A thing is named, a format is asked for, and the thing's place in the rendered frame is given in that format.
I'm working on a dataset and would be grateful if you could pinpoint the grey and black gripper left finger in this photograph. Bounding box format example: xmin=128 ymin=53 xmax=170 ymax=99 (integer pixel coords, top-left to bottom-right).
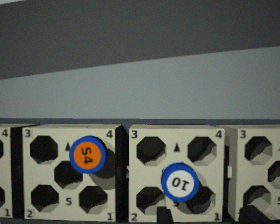
xmin=157 ymin=206 xmax=174 ymax=224

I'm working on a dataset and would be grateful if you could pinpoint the cream bucket adapter with holes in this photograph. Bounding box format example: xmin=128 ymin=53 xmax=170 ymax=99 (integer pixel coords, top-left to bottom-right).
xmin=23 ymin=124 xmax=122 ymax=222
xmin=126 ymin=124 xmax=224 ymax=222
xmin=216 ymin=124 xmax=280 ymax=221
xmin=0 ymin=123 xmax=40 ymax=218

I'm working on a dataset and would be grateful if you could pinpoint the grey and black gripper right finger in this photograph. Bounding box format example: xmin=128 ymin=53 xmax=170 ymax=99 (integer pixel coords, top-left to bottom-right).
xmin=239 ymin=205 xmax=275 ymax=224

